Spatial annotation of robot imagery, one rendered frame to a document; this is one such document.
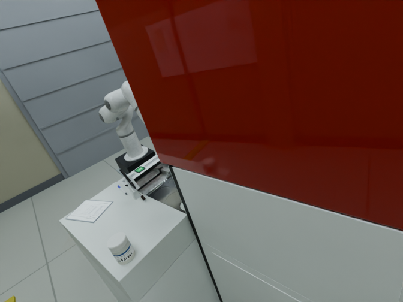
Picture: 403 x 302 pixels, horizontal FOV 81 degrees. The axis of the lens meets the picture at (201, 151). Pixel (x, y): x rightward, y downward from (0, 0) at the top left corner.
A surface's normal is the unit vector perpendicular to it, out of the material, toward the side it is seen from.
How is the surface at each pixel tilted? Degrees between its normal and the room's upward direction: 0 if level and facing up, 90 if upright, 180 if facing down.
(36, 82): 90
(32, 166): 90
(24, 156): 90
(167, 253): 90
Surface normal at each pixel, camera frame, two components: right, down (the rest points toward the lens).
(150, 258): 0.73, 0.14
